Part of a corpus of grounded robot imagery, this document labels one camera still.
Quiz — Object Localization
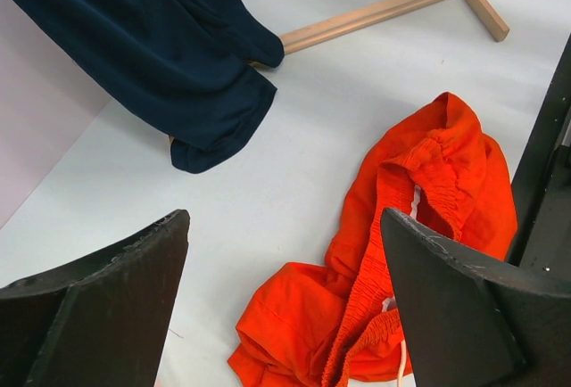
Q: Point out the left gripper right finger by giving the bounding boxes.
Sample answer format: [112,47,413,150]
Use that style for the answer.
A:
[381,208,570,386]

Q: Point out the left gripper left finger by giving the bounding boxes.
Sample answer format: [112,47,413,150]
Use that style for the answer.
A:
[1,210,189,387]

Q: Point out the orange shorts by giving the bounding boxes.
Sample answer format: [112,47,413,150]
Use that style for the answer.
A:
[228,93,517,386]

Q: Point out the navy blue shorts hanging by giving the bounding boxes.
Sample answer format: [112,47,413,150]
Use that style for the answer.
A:
[13,0,285,174]

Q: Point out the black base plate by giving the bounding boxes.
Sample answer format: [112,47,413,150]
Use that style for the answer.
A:
[507,44,570,280]

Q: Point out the wooden clothes rack frame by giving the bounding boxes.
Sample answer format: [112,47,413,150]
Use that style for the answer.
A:
[280,0,509,54]

